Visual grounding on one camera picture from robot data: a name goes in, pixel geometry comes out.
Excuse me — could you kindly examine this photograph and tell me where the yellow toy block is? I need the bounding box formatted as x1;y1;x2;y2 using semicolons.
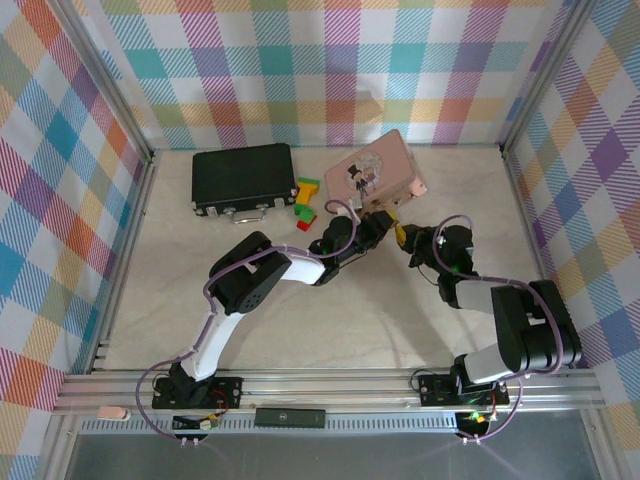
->
294;182;322;207

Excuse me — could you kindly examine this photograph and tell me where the slotted grey cable duct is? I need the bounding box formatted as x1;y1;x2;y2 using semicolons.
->
79;412;501;434

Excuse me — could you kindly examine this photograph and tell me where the black camera bar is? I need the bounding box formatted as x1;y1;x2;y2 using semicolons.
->
253;408;327;430

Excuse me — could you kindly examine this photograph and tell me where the grey metal sheet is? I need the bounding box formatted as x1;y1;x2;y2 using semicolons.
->
64;433;604;480

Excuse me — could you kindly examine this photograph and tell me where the aluminium corner post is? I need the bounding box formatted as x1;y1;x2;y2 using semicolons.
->
498;0;600;157
47;0;157;166

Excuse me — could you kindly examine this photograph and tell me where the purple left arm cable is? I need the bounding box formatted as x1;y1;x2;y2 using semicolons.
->
135;198;360;444

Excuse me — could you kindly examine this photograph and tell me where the small board with yellow connector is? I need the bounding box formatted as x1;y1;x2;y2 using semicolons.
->
171;411;222;433

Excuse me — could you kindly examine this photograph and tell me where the small board with green light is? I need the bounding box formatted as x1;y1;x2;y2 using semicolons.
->
455;409;495;434

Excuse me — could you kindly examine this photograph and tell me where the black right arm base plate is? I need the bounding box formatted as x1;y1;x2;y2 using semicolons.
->
418;372;511;407

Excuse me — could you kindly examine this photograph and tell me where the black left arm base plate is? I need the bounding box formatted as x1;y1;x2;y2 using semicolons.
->
152;375;245;411

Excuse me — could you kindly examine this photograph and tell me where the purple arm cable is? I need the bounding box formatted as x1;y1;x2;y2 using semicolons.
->
135;198;360;444
431;213;569;444

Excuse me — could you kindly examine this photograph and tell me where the pink tin box with cartoon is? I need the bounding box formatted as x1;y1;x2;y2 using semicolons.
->
323;128;429;214

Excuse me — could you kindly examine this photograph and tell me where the black briefcase with metal handle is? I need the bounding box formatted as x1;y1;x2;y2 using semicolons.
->
191;143;297;226

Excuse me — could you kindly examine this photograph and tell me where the aluminium side floor rail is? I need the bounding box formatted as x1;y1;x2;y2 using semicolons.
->
501;143;577;370
84;152;161;374

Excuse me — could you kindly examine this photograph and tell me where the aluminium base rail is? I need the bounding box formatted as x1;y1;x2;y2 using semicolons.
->
52;367;601;416

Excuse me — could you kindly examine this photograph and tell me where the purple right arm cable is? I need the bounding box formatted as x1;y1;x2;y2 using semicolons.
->
431;213;569;444

